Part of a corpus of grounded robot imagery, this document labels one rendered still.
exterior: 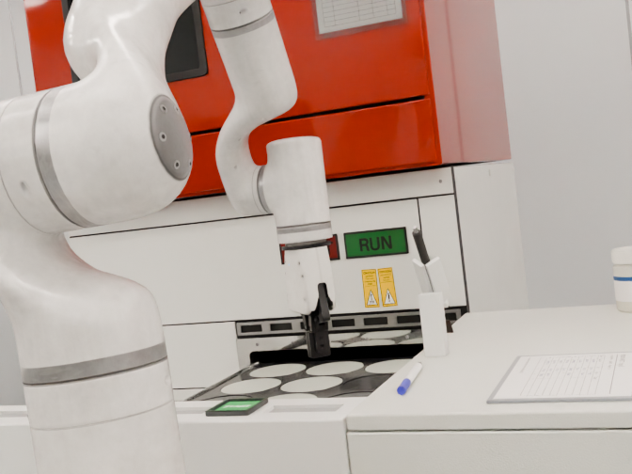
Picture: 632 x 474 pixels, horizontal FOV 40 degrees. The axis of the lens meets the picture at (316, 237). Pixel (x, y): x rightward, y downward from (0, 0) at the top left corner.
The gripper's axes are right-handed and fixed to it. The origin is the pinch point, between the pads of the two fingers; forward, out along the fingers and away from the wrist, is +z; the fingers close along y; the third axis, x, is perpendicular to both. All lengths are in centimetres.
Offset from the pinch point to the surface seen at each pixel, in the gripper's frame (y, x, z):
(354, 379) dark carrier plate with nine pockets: -3.1, 6.4, 7.3
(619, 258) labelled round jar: 17.2, 43.6, -7.7
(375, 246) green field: -17.2, 18.9, -12.1
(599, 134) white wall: -107, 141, -30
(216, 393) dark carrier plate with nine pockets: -12.0, -14.1, 7.2
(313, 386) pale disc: -4.0, -0.3, 7.3
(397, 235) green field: -14.3, 22.1, -13.7
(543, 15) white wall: -116, 131, -71
